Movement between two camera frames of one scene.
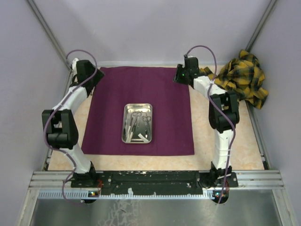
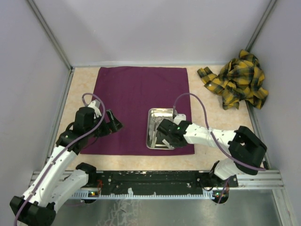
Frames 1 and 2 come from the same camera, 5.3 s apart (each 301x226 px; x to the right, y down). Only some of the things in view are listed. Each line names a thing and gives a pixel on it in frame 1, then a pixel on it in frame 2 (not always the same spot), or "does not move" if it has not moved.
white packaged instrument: x=130 y=134 -> x=152 y=136
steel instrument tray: x=138 y=119 -> x=154 y=116
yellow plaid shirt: x=243 y=76 does not move
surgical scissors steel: x=138 y=115 -> x=156 y=119
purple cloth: x=171 y=120 does not move
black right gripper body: x=180 y=74 -> x=174 y=143
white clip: x=144 y=140 -> x=165 y=141
